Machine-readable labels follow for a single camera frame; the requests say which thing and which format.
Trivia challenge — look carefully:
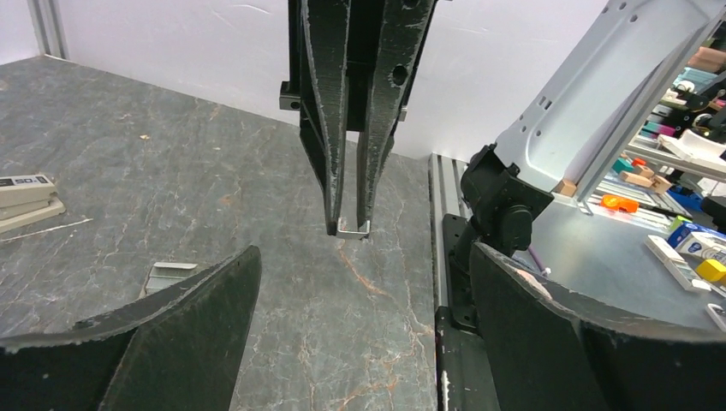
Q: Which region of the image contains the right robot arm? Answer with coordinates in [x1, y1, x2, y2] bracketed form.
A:
[280, 1, 725, 268]

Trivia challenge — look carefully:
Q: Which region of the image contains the staple strip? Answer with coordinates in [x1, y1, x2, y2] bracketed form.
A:
[335, 217, 371, 241]

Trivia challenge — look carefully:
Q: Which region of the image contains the staple tray box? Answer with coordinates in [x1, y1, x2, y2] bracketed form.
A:
[140, 262, 199, 298]

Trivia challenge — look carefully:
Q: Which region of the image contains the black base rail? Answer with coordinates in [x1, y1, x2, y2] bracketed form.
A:
[435, 214, 500, 410]

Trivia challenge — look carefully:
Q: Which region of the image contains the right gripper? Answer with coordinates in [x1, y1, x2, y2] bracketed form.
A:
[281, 1, 436, 235]

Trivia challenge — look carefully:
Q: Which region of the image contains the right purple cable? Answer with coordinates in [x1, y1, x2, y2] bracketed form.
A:
[527, 247, 552, 278]

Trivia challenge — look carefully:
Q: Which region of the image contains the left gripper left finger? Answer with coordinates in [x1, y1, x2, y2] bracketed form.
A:
[1, 246, 262, 410]

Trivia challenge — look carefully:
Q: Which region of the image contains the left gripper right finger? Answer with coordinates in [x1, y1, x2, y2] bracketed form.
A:
[469, 242, 725, 410]

